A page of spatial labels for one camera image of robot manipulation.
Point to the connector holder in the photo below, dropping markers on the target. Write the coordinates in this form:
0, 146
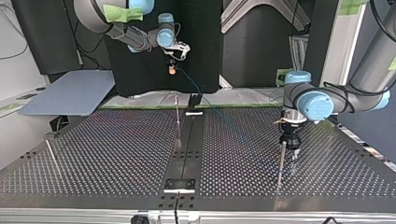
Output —
194, 104

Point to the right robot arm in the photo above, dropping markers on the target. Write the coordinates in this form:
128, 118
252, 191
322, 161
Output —
93, 15

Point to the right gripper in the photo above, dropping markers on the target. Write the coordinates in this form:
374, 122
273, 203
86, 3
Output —
171, 61

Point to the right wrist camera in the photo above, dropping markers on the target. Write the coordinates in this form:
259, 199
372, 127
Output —
181, 48

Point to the black panel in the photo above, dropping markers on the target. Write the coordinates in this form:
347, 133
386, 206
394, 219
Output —
143, 74

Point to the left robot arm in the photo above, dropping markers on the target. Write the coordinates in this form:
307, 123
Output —
370, 62

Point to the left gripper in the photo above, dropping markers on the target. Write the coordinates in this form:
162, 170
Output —
290, 138

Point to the metal post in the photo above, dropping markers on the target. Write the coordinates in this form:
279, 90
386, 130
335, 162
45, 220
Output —
50, 151
177, 116
281, 163

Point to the grey board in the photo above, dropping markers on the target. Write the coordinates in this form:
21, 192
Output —
71, 93

